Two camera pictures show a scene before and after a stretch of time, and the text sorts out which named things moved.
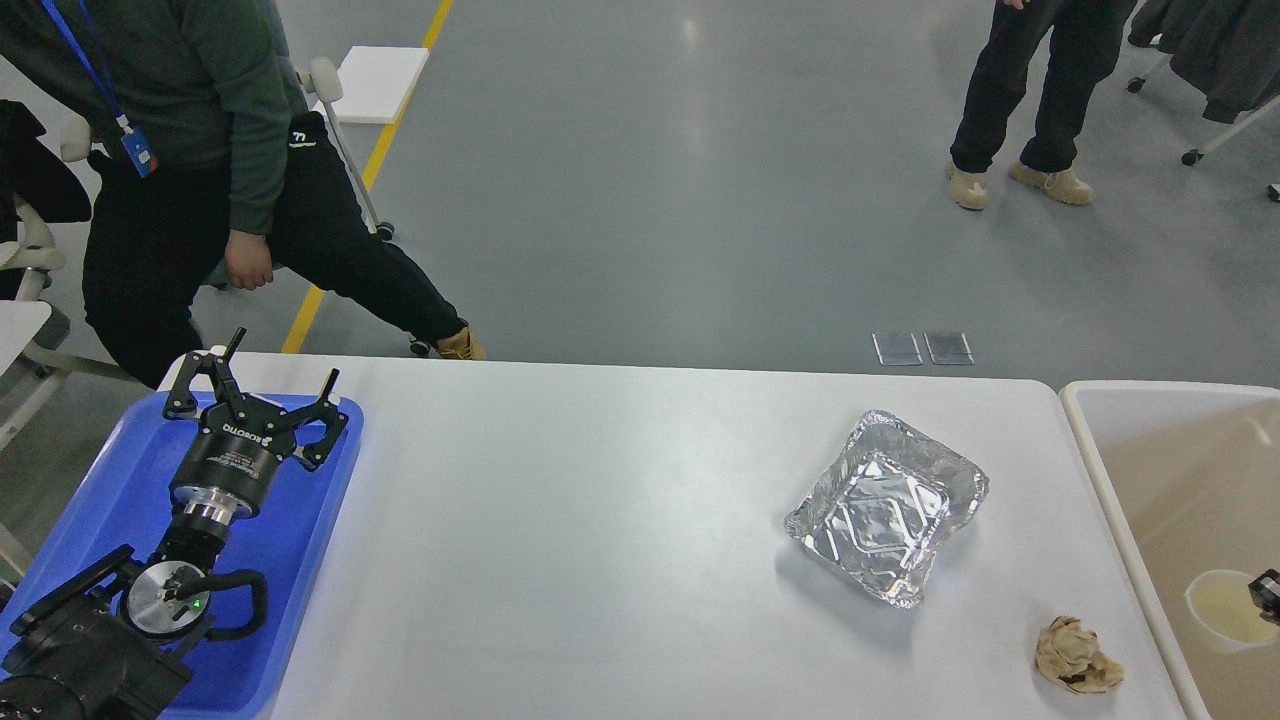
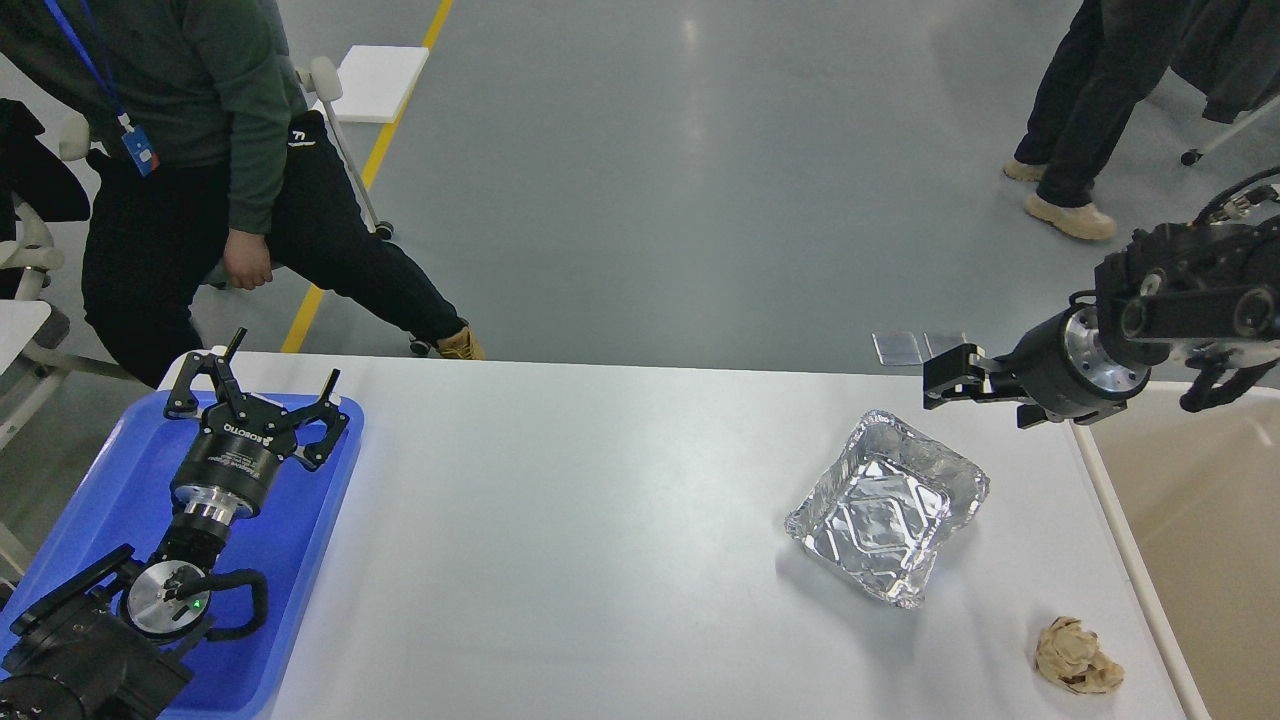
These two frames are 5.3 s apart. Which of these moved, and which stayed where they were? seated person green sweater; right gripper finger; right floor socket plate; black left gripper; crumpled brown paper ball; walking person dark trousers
Moved: right gripper finger; walking person dark trousers
Stayed: right floor socket plate; seated person green sweater; black left gripper; crumpled brown paper ball
